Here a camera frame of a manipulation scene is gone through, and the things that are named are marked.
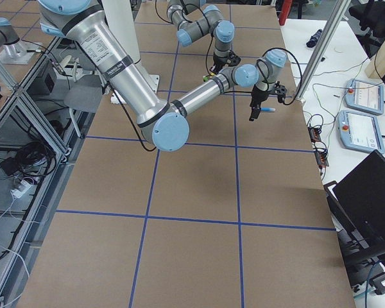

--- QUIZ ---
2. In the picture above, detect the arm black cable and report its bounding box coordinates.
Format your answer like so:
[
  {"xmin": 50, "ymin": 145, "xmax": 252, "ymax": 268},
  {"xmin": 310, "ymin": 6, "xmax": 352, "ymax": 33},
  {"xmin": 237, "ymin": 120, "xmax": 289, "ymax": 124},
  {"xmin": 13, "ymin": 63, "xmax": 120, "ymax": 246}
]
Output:
[
  {"xmin": 255, "ymin": 47, "xmax": 303, "ymax": 106},
  {"xmin": 154, "ymin": 0, "xmax": 214, "ymax": 74}
]

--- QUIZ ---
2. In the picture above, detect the orange black connector box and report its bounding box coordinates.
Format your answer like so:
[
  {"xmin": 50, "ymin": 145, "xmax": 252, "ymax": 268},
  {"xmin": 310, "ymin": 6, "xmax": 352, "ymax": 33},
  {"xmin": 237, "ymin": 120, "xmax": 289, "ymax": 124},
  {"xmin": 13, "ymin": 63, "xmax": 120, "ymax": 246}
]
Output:
[{"xmin": 307, "ymin": 126, "xmax": 321, "ymax": 142}]

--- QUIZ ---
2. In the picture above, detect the grey office chair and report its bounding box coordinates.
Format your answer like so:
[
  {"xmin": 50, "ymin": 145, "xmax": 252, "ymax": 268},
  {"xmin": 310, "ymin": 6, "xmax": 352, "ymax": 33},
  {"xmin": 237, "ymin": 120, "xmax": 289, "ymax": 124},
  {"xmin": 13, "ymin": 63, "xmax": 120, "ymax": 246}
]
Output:
[{"xmin": 64, "ymin": 74, "xmax": 103, "ymax": 139}]

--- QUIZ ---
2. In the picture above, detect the folded dark umbrella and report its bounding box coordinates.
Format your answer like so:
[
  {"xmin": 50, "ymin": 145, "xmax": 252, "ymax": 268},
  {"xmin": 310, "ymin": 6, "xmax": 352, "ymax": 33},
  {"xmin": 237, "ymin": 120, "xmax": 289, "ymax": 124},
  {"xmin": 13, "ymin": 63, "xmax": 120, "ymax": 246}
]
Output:
[{"xmin": 305, "ymin": 29, "xmax": 323, "ymax": 48}]

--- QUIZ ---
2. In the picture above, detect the white power strip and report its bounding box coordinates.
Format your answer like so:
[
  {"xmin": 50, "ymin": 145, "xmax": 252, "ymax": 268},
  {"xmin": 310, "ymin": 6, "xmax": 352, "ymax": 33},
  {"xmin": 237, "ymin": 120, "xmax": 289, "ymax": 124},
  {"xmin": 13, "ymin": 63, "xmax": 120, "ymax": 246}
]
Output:
[{"xmin": 10, "ymin": 178, "xmax": 35, "ymax": 199}]

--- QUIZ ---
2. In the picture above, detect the aluminium frame post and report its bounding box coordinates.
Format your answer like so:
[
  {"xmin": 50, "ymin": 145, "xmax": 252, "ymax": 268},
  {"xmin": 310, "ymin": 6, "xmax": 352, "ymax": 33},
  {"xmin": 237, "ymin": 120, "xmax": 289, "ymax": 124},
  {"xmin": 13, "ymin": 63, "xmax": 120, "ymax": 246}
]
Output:
[{"xmin": 295, "ymin": 0, "xmax": 351, "ymax": 101}]

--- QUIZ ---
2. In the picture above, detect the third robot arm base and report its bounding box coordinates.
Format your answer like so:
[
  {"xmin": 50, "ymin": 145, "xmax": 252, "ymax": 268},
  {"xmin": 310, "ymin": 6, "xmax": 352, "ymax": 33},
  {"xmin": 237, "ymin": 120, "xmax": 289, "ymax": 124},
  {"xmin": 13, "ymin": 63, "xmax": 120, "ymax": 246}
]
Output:
[{"xmin": 0, "ymin": 17, "xmax": 33, "ymax": 65}]

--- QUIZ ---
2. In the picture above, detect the near teach pendant tablet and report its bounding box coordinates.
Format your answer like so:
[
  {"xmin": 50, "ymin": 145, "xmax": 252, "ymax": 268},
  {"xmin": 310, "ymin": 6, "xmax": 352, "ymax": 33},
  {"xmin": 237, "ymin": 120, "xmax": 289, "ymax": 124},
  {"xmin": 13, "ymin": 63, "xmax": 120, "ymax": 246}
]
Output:
[{"xmin": 337, "ymin": 110, "xmax": 385, "ymax": 154}]

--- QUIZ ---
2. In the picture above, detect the bundle of black cables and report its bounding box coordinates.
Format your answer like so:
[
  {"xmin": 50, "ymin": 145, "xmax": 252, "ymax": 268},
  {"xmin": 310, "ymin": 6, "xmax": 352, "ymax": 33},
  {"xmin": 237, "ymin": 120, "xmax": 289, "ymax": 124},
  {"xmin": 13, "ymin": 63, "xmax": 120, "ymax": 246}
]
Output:
[{"xmin": 0, "ymin": 141, "xmax": 58, "ymax": 179}]

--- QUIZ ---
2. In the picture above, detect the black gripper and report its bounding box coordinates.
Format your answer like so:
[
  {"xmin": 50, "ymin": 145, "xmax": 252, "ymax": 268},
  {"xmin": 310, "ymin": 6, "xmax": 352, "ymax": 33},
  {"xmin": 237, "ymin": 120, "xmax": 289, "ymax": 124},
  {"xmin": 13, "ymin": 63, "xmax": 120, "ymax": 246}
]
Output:
[
  {"xmin": 210, "ymin": 51, "xmax": 241, "ymax": 73},
  {"xmin": 249, "ymin": 81, "xmax": 287, "ymax": 121}
]

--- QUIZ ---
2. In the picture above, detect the blue marker pen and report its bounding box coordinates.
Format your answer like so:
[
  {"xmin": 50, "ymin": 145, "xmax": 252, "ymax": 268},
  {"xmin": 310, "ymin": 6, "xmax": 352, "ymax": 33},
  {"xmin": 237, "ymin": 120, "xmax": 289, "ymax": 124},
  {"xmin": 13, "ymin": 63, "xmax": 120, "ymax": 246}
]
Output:
[{"xmin": 260, "ymin": 108, "xmax": 276, "ymax": 113}]

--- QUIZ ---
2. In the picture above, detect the far teach pendant tablet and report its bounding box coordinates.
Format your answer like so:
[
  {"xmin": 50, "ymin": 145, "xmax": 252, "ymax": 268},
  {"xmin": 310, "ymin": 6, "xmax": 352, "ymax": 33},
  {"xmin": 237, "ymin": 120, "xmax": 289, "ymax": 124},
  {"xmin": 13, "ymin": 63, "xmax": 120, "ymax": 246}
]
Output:
[{"xmin": 345, "ymin": 78, "xmax": 384, "ymax": 116}]

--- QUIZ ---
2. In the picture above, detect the teach pendant tablet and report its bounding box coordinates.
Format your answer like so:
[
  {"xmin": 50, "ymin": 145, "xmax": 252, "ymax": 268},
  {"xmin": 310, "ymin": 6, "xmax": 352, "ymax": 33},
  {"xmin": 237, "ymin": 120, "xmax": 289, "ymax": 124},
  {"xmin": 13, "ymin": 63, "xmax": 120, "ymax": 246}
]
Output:
[
  {"xmin": 337, "ymin": 110, "xmax": 385, "ymax": 154},
  {"xmin": 345, "ymin": 78, "xmax": 384, "ymax": 116}
]

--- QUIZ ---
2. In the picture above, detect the black laptop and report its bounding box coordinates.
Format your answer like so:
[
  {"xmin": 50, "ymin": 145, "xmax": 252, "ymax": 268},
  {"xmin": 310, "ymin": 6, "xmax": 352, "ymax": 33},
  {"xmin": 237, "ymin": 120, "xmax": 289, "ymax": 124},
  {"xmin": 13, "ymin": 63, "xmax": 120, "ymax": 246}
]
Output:
[{"xmin": 323, "ymin": 149, "xmax": 385, "ymax": 267}]

